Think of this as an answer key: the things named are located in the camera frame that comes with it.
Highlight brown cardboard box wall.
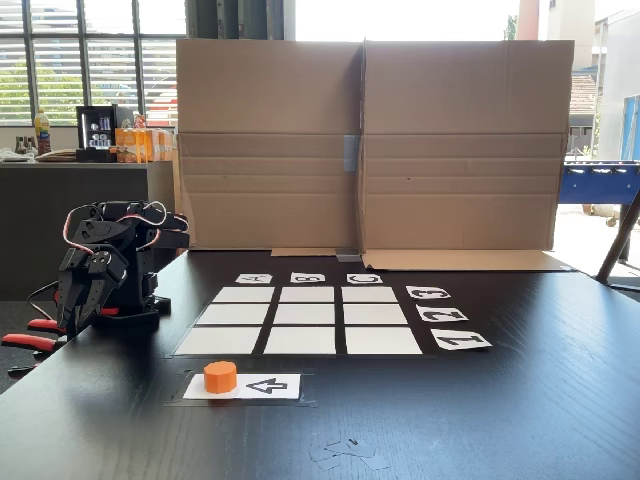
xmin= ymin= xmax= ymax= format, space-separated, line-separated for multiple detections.
xmin=174 ymin=38 xmax=364 ymax=257
xmin=359 ymin=38 xmax=576 ymax=272

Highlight dark grey counter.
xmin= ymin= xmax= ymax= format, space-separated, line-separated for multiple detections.
xmin=0 ymin=160 xmax=177 ymax=301

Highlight thin black power cable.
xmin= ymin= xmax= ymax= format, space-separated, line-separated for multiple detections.
xmin=27 ymin=282 xmax=61 ymax=321

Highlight white paper stack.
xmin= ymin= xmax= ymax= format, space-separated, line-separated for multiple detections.
xmin=0 ymin=147 xmax=37 ymax=164

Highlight white nine-square grid sheet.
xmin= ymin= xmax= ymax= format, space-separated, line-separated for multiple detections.
xmin=174 ymin=284 xmax=426 ymax=357

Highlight yellow drink bottle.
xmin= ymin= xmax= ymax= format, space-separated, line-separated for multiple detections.
xmin=33 ymin=109 xmax=52 ymax=155

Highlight grey metal table leg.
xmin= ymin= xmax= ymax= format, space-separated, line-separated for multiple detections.
xmin=594 ymin=192 xmax=640 ymax=291

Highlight flat wooden boards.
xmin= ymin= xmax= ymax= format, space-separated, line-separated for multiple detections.
xmin=34 ymin=148 xmax=79 ymax=164

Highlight paper sheet number 2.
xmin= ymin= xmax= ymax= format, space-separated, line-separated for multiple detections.
xmin=416 ymin=306 xmax=470 ymax=323

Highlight round orange token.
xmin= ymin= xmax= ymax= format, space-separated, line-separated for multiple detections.
xmin=203 ymin=361 xmax=238 ymax=396

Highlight paper sheet number 3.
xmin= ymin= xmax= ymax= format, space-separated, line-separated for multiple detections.
xmin=405 ymin=285 xmax=451 ymax=301

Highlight red-handled clamp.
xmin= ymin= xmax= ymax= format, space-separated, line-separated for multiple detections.
xmin=0 ymin=318 xmax=69 ymax=377

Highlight black mini fridge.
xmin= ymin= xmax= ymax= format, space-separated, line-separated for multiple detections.
xmin=75 ymin=104 xmax=119 ymax=163

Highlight white arrow paper sheet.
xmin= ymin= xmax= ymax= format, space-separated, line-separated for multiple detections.
xmin=182 ymin=373 xmax=302 ymax=400

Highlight orange drink cartons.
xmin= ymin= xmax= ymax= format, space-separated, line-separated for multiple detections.
xmin=114 ymin=127 xmax=175 ymax=164

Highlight blue foosball table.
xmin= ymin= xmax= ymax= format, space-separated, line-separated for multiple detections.
xmin=562 ymin=158 xmax=640 ymax=227

